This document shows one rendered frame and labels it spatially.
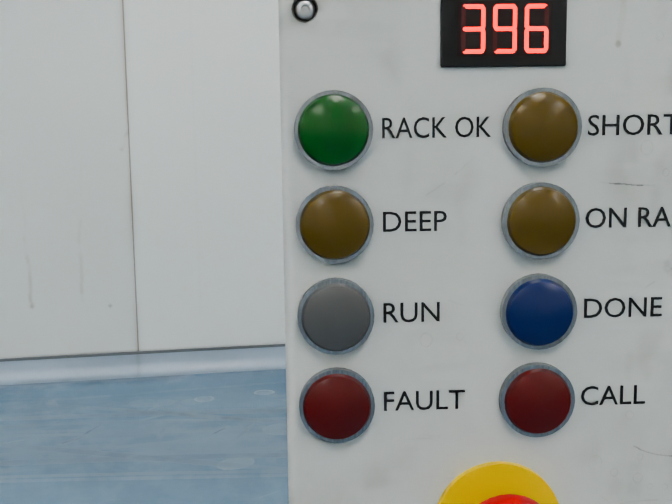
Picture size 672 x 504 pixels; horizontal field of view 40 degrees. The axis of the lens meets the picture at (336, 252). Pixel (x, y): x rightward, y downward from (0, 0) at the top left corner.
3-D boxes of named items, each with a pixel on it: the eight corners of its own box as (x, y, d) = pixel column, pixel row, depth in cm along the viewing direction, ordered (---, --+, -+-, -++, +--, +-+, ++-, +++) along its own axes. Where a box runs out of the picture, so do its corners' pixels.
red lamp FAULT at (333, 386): (373, 442, 37) (372, 374, 36) (302, 444, 37) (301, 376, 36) (371, 435, 37) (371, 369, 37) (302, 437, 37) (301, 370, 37)
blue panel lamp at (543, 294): (576, 348, 37) (578, 278, 36) (506, 350, 36) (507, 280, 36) (570, 343, 37) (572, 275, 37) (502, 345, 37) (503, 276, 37)
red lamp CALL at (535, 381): (574, 436, 37) (576, 369, 37) (505, 439, 37) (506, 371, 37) (568, 430, 38) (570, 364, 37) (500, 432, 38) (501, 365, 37)
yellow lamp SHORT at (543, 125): (581, 163, 35) (583, 89, 35) (509, 164, 35) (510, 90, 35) (575, 162, 36) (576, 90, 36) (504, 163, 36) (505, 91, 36)
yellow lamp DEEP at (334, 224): (371, 261, 36) (371, 189, 35) (299, 263, 35) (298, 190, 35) (370, 258, 36) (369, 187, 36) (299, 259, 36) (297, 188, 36)
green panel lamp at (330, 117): (371, 166, 35) (370, 92, 35) (297, 168, 35) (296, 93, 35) (369, 165, 36) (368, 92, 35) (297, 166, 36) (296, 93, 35)
